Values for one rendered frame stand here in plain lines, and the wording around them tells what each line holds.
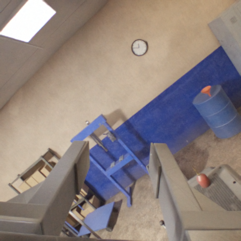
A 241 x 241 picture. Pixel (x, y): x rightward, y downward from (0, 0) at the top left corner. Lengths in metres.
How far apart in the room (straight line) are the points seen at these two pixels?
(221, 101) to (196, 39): 1.37
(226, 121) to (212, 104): 0.42
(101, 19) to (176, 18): 1.46
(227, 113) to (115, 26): 2.67
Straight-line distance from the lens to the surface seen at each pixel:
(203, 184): 1.18
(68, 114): 4.07
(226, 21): 3.74
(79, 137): 3.58
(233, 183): 1.15
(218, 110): 3.49
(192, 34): 4.03
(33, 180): 4.68
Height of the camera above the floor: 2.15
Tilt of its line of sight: 11 degrees down
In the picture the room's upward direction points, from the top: 41 degrees counter-clockwise
